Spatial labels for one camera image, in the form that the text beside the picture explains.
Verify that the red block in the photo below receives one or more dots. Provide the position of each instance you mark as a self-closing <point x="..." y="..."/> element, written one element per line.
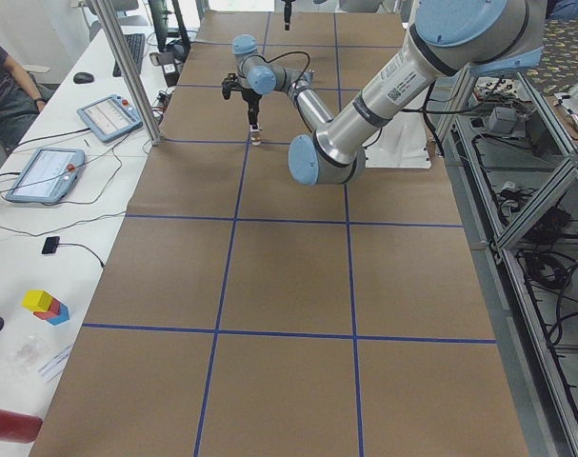
<point x="52" y="312"/>

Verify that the black keyboard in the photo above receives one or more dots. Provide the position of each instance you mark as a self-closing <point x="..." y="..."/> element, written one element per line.
<point x="136" y="44"/>

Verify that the white pedestal column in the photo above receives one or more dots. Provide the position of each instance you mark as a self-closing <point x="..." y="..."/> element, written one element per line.
<point x="403" y="144"/>

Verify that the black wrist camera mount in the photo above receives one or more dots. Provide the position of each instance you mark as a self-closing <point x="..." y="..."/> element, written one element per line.
<point x="229" y="85"/>

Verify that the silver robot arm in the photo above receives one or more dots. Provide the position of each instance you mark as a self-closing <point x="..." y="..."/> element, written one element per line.
<point x="490" y="37"/>

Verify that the yellow block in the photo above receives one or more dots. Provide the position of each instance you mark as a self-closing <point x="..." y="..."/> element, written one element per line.
<point x="37" y="300"/>

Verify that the red cylinder bottle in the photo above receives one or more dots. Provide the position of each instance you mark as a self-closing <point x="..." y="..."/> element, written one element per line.
<point x="19" y="428"/>

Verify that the far teach pendant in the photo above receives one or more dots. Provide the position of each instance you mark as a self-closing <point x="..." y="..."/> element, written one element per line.
<point x="110" y="117"/>

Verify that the seated person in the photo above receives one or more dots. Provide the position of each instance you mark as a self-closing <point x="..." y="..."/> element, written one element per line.
<point x="21" y="101"/>

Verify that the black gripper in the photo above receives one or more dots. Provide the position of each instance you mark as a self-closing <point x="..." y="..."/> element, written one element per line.
<point x="251" y="97"/>

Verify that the blue block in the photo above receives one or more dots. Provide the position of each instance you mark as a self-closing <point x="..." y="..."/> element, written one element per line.
<point x="62" y="317"/>

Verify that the near teach pendant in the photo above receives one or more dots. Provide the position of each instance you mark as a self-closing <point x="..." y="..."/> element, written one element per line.
<point x="48" y="176"/>

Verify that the small black box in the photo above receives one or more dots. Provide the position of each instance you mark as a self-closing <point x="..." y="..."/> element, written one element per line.
<point x="51" y="245"/>

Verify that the circuit board with wires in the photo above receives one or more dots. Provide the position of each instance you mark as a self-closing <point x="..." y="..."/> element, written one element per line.
<point x="161" y="104"/>

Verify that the white brass PPR valve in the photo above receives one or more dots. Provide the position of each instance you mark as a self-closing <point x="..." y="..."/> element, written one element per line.
<point x="255" y="136"/>

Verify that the aluminium frame post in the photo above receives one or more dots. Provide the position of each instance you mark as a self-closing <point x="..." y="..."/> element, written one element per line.
<point x="119" y="48"/>

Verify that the clear plastic bag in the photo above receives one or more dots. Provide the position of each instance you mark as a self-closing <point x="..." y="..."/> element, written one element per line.
<point x="27" y="355"/>

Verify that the teach pendant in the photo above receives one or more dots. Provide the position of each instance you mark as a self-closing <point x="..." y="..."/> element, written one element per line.
<point x="48" y="176"/>
<point x="110" y="117"/>

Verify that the black computer mouse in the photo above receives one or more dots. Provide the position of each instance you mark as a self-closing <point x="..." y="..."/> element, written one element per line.
<point x="83" y="77"/>

